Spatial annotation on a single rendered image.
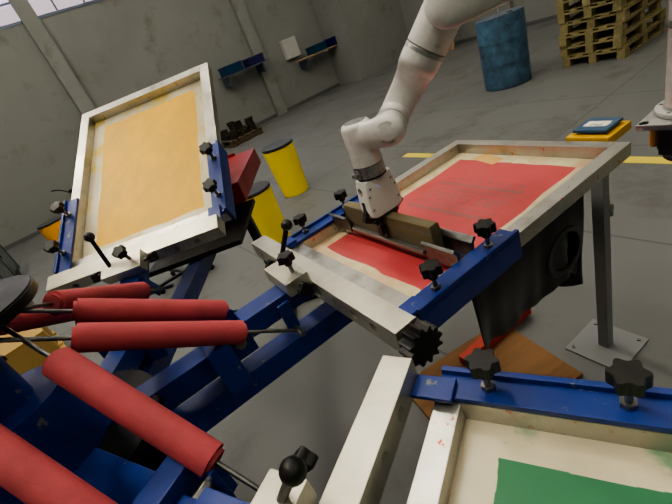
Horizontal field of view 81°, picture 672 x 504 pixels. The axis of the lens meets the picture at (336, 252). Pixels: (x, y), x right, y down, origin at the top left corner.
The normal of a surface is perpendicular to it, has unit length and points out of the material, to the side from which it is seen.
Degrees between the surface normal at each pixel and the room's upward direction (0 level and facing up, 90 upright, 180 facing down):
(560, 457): 0
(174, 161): 32
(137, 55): 90
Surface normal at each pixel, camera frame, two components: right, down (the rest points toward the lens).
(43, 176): 0.57, 0.21
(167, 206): -0.26, -0.44
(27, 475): 0.17, -0.59
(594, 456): -0.34, -0.82
